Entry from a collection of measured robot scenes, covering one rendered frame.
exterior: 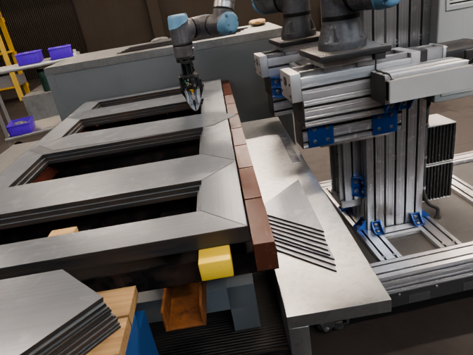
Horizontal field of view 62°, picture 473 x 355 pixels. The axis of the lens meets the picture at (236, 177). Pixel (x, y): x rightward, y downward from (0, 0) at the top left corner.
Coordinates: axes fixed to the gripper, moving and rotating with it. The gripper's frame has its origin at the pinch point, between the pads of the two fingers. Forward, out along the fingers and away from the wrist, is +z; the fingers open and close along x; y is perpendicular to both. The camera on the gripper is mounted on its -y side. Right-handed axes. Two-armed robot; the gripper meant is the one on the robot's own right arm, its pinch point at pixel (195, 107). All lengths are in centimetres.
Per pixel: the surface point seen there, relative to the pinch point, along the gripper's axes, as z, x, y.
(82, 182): 1, -30, 60
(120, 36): 13, -244, -1041
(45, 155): 1, -52, 27
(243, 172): 3, 14, 66
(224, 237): 2, 7, 96
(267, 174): 17.7, 22.2, 37.9
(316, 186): 18, 35, 53
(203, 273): 7, 3, 101
